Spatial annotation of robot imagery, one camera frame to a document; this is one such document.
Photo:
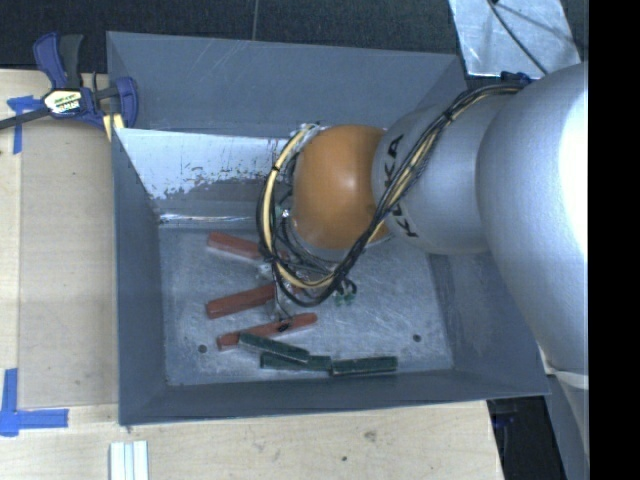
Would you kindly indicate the grey metal bin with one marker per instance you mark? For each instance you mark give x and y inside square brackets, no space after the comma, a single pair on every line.
[210,88]

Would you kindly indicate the red-brown flat block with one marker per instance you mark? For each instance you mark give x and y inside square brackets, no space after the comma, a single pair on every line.
[239,300]
[260,331]
[231,243]

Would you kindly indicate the pale wood flat board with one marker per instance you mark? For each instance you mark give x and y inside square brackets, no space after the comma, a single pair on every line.
[65,278]

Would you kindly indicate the dark green flat block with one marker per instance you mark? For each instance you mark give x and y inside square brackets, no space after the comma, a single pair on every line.
[272,346]
[364,365]
[280,363]

